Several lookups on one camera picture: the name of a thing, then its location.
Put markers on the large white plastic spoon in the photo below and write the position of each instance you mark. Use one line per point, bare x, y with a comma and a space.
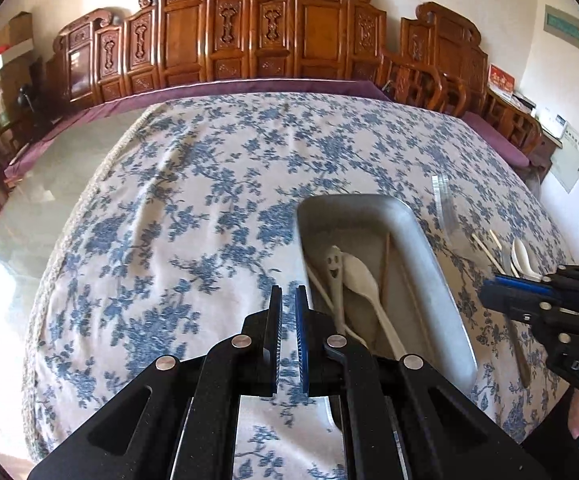
362, 277

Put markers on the wooden side table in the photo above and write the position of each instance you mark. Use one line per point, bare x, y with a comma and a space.
544, 140

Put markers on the wall box with green window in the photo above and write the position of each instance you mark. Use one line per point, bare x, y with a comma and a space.
567, 27

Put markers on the white electrical panel box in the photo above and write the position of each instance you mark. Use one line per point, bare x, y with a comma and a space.
572, 160

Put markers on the tissue box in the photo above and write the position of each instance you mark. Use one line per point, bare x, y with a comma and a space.
524, 102

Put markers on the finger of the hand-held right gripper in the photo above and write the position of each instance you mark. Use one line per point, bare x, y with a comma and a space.
519, 282
514, 302

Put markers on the blue floral white tablecloth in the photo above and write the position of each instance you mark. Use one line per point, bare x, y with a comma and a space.
194, 200

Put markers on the rectangular metal tray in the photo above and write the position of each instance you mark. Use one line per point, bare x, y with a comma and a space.
434, 285

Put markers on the brown cardboard box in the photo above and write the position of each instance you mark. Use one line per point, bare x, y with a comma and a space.
17, 30

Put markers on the carved wooden armchair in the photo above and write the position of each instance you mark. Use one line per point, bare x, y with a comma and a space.
449, 45

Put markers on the wooden chopstick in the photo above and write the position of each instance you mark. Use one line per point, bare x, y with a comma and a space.
519, 360
385, 270

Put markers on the pale chopstick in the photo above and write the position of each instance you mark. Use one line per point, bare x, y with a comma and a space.
487, 252
497, 242

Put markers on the long carved wooden sofa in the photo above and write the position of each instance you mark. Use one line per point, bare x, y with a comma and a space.
184, 35

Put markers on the small white plastic spoon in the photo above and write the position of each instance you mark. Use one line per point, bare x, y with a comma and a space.
523, 255

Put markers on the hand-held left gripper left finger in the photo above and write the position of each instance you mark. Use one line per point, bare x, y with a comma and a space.
275, 340

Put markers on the red desk calendar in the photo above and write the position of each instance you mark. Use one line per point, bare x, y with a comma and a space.
502, 80

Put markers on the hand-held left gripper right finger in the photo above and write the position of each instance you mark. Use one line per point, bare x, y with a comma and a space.
300, 340

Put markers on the white smiley utensil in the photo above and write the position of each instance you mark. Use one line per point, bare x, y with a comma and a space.
322, 290

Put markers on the large tall cardboard box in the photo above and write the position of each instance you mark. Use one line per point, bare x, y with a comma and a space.
17, 80

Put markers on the black desk lamp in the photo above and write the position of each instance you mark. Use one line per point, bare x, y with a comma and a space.
27, 100

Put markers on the purple sofa cushion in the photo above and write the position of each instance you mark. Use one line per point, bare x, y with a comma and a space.
119, 110

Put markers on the purple armchair cushion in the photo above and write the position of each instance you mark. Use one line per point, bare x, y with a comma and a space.
497, 137

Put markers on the white spoon with smiley face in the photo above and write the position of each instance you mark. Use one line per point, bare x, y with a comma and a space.
333, 265

